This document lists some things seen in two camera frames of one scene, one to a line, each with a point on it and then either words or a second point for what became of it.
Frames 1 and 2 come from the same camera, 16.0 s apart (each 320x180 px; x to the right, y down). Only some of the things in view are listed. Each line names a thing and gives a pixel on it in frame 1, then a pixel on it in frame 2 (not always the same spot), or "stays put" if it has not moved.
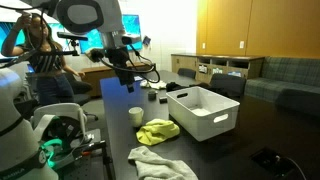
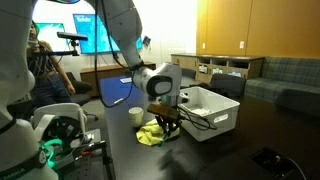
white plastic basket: x=204 y=113 stays put
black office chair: x=228 y=85 stays put
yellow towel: x=157 y=130 stays put
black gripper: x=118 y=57 → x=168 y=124
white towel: x=151 y=166 → x=201 y=111
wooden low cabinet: x=206 y=65 stays put
